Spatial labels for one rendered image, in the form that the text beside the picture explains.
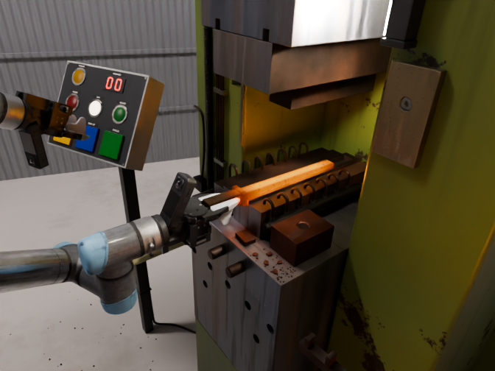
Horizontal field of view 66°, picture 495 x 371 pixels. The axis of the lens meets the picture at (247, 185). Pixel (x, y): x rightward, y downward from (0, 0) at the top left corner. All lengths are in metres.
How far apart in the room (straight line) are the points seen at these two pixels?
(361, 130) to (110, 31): 2.19
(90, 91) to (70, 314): 1.18
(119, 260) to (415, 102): 0.61
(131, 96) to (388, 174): 0.76
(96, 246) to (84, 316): 1.32
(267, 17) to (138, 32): 2.34
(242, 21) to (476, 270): 0.62
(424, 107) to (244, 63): 0.35
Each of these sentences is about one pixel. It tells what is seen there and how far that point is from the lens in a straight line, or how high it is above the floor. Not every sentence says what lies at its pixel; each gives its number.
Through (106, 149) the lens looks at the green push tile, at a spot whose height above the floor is 1.00.
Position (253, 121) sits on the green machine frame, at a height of 1.10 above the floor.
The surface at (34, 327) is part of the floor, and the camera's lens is 2.12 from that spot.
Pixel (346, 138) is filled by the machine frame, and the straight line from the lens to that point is 1.28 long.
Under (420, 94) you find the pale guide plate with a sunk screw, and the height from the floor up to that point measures 1.31.
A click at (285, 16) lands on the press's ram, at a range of 0.71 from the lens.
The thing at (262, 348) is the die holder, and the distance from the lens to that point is 1.01.
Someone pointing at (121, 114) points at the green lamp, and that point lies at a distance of 1.20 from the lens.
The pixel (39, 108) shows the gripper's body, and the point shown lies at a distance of 1.01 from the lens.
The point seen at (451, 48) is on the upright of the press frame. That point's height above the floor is 1.39.
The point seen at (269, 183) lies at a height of 1.01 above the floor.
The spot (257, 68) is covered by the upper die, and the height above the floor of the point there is 1.31.
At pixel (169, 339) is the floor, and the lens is 1.90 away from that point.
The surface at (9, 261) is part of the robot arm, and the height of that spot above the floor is 1.01.
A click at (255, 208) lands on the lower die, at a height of 0.99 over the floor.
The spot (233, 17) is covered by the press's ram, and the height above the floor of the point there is 1.40.
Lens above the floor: 1.48
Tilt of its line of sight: 30 degrees down
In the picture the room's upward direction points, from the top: 2 degrees clockwise
